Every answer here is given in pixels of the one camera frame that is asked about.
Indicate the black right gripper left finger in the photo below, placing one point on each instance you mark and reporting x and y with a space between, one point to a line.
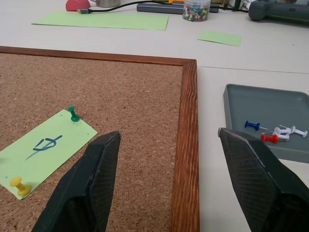
82 188

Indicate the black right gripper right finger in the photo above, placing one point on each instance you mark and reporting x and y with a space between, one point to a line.
260 183

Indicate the red push pin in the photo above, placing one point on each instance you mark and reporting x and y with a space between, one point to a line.
269 138

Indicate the green note with blue scribble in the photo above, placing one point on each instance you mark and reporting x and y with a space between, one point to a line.
48 149

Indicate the blue push pin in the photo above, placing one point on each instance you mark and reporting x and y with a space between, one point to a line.
252 125

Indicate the yellow push pin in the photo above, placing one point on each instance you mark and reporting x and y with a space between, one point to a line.
19 186

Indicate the green push pin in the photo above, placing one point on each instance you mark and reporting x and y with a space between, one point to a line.
73 115

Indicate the wood-framed cork board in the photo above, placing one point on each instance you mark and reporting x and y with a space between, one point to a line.
135 101

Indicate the small green paper piece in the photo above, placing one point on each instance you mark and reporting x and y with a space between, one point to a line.
219 38

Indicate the clear jar of push pins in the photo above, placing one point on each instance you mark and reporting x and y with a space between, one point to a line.
196 10

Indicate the grey plastic tray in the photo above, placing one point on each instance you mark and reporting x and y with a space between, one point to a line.
268 108

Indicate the large green paper sheet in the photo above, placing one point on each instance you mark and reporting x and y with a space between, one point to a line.
103 20

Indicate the red rounded object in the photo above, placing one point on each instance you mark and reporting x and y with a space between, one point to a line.
77 4

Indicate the silver metal cup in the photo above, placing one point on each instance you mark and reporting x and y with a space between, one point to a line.
106 3

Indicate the dark grey flat bar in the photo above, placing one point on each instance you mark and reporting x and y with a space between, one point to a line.
159 8

